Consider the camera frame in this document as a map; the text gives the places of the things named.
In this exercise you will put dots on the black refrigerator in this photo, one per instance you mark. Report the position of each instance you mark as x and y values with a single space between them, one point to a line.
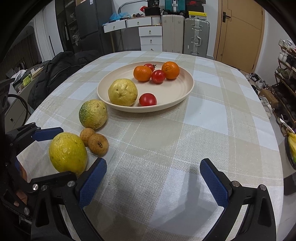
91 16

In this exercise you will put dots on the small yellow guava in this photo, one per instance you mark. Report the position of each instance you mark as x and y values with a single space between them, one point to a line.
123 92

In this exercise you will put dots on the checkered beige tablecloth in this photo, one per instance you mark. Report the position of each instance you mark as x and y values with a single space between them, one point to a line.
153 189

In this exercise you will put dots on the green yellow mottled fruit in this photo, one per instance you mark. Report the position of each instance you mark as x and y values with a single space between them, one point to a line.
93 114

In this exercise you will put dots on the teal suitcase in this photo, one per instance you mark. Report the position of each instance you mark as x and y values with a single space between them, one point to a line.
175 6

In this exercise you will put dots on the small red tomato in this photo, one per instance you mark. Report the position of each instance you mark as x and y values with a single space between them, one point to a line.
158 76

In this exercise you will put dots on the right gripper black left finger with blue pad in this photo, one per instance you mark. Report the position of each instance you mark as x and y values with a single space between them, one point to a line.
48 222

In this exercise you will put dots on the beige suitcase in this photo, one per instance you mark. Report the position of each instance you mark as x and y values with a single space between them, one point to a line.
173 33

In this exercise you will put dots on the cream round plate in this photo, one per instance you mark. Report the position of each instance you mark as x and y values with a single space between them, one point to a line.
168 94

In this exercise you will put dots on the large yellow fruit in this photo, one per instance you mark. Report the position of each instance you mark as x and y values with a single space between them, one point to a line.
67 152

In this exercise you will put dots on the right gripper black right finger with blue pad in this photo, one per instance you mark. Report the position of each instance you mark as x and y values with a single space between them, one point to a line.
258 222

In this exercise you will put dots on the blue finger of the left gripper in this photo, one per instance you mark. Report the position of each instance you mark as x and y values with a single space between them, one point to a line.
44 134

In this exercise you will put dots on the shoe rack with shoes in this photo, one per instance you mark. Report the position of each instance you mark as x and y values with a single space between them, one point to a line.
284 89

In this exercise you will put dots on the brown longan fruit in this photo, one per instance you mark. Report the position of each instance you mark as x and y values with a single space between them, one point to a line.
98 144
86 134

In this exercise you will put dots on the round red tomato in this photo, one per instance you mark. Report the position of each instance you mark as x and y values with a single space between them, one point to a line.
147 99

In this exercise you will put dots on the black shoe boxes stack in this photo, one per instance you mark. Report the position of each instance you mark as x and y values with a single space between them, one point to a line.
195 9

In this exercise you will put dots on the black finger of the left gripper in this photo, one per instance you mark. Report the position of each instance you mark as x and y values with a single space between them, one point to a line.
52 181

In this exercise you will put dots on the orange tangerine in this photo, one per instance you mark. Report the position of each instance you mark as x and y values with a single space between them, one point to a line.
142 73
171 70

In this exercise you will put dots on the silver grey suitcase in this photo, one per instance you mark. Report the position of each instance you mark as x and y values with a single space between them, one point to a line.
196 37

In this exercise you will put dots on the brown wooden door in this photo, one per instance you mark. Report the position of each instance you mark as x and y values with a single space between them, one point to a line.
240 29

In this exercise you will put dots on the black jacket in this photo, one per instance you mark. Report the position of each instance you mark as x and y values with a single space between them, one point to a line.
56 71

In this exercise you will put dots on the white drawer desk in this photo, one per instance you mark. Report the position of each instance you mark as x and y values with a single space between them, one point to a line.
150 33

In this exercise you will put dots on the large oval red tomato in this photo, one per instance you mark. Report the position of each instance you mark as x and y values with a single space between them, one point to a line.
151 66

